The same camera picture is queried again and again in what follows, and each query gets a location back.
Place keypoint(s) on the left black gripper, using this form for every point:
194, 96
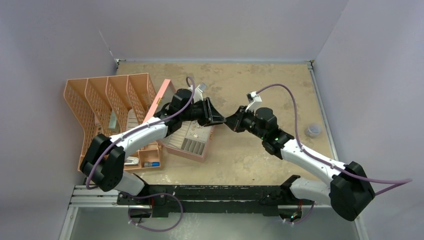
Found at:
209, 114

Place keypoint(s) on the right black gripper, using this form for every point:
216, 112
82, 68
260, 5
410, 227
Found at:
234, 122

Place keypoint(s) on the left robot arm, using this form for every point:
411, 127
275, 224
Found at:
103, 163

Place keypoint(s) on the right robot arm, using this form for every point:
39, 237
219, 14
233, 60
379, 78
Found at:
342, 186

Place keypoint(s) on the pink jewelry box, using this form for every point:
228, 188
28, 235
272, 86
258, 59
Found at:
180, 143

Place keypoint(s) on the small clear plastic cup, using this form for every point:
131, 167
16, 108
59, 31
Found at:
313, 130

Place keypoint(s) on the blue capped marker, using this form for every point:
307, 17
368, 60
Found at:
148, 164

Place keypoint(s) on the orange plastic organizer rack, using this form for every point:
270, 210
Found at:
101, 104

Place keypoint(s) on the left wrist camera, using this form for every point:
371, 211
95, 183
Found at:
198, 92

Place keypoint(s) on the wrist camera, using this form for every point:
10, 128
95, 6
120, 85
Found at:
198, 92
254, 101

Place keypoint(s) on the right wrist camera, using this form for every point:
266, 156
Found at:
254, 101

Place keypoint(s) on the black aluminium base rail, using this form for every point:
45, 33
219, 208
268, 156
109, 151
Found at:
160, 200

